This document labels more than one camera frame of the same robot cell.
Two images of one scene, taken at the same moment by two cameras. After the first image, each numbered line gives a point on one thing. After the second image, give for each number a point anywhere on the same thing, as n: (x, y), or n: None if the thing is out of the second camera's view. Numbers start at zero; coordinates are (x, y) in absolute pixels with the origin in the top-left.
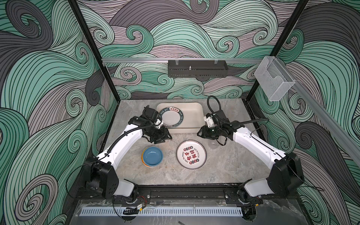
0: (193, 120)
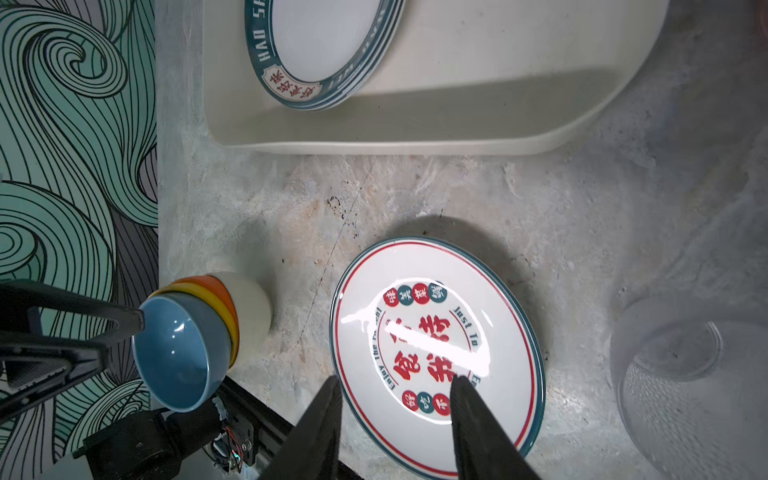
0: (473, 77)
